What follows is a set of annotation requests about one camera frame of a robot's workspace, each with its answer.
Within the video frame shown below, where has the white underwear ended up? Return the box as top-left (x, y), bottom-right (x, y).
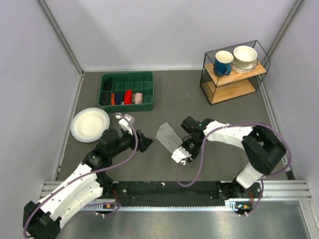
top-left (156, 122), bottom-right (182, 154)

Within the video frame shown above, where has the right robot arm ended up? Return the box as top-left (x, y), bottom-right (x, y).
top-left (172, 116), bottom-right (287, 199)

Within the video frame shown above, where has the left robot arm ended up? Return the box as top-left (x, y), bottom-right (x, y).
top-left (22, 129), bottom-right (153, 239)

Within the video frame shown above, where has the pink rolled garment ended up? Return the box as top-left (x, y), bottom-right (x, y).
top-left (133, 93), bottom-right (143, 105)

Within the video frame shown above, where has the red rolled garment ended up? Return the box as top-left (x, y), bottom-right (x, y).
top-left (124, 90), bottom-right (133, 105)

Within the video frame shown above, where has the orange and blue rolled garment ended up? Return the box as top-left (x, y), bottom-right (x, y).
top-left (111, 92), bottom-right (122, 106)

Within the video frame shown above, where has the green compartment organizer box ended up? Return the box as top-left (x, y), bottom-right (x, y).
top-left (98, 72), bottom-right (155, 113)

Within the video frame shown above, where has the white paper plate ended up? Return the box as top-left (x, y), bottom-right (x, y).
top-left (70, 108), bottom-right (110, 143)

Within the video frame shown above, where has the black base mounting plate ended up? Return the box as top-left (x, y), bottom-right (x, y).
top-left (111, 181), bottom-right (261, 206)

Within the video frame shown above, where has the blue mug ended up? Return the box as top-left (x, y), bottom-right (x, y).
top-left (213, 50), bottom-right (234, 77)

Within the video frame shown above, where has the white bowl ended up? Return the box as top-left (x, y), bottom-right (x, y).
top-left (231, 45), bottom-right (258, 74)

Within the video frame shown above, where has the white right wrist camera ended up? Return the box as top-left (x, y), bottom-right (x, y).
top-left (171, 146), bottom-right (191, 165)

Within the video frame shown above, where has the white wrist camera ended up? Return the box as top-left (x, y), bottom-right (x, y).
top-left (115, 113), bottom-right (135, 135)
top-left (171, 146), bottom-right (191, 165)

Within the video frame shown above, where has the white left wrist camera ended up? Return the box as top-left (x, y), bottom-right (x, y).
top-left (115, 113), bottom-right (135, 135)

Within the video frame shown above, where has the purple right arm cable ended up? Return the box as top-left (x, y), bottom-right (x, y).
top-left (176, 121), bottom-right (295, 217)

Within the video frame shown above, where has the white cable duct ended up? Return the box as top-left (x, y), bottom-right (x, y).
top-left (81, 199), bottom-right (250, 212)

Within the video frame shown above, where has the black wire wooden shelf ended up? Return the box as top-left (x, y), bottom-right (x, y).
top-left (200, 40), bottom-right (270, 105)

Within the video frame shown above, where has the aluminium frame rail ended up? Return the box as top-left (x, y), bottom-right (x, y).
top-left (41, 180), bottom-right (314, 202)

